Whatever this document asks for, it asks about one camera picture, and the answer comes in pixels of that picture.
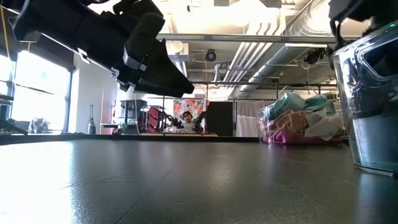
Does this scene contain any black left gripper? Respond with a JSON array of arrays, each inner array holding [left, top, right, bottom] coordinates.
[[12, 0, 194, 91]]

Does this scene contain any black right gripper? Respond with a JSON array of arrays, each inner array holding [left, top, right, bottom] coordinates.
[[328, 0, 374, 21]]

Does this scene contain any dark navy towel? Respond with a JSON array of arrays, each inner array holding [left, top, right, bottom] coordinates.
[[330, 6, 398, 78]]

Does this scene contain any mint green towel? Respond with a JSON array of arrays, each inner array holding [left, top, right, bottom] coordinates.
[[267, 91, 337, 122]]

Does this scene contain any white towel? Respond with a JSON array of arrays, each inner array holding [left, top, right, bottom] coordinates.
[[304, 113, 346, 141]]

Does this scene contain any light pink towel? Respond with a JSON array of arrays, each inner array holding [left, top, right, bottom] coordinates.
[[262, 110, 315, 134]]

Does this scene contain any clear plastic basket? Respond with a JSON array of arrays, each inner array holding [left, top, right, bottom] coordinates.
[[331, 20, 398, 175], [255, 93, 348, 146]]

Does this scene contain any flower pattern poster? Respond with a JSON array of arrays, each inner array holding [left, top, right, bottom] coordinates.
[[173, 98, 208, 125]]

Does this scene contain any person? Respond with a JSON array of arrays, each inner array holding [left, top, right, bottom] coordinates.
[[182, 111, 197, 133]]

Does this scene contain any black partition panel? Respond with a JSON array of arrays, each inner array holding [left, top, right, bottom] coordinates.
[[206, 101, 234, 137]]

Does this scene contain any white curtain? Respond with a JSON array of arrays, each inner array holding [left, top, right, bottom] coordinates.
[[235, 100, 274, 138]]

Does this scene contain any magenta towel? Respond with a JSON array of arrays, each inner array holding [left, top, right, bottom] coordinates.
[[264, 127, 343, 146]]

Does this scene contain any silver ceiling duct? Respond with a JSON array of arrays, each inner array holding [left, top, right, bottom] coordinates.
[[223, 0, 343, 98]]

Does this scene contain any grey overhead frame beam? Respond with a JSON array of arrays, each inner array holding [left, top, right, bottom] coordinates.
[[157, 33, 361, 44]]

